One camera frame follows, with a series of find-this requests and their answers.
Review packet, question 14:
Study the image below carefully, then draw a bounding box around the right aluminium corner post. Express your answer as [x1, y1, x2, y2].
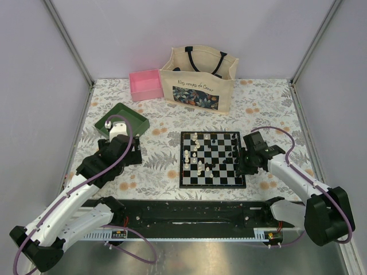
[289, 0, 343, 87]

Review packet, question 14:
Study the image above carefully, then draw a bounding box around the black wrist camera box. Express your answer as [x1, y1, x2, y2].
[243, 131, 286, 158]

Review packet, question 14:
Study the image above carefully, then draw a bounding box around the left aluminium corner post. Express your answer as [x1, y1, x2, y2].
[42, 0, 95, 87]

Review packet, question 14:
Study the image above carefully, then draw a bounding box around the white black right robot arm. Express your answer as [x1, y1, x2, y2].
[236, 146, 355, 246]

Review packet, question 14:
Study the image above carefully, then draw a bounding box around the black white chess board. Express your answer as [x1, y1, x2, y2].
[179, 131, 246, 188]

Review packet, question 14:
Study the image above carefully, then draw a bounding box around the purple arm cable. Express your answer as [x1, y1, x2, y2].
[13, 115, 158, 274]
[251, 126, 356, 248]

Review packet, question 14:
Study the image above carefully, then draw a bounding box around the pink plastic box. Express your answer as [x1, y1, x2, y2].
[129, 69, 163, 102]

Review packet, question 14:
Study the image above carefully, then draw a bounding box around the white slotted cable duct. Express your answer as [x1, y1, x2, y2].
[81, 229, 127, 241]

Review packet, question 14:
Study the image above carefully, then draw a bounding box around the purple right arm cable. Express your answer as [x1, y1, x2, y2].
[251, 126, 356, 248]

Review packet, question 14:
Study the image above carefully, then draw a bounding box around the green plastic tray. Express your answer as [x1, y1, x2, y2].
[94, 103, 150, 138]

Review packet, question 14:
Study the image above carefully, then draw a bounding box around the aluminium corner post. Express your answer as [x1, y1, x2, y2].
[289, 0, 343, 87]
[42, 0, 95, 87]

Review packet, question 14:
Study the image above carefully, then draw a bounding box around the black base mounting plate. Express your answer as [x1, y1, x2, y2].
[107, 200, 291, 228]

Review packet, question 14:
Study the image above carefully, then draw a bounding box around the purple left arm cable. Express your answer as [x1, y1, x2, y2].
[13, 115, 158, 274]

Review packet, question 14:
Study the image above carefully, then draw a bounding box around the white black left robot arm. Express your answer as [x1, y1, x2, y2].
[9, 118, 142, 274]

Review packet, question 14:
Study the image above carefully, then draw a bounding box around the beige canvas tote bag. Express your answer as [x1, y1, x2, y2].
[159, 45, 239, 114]

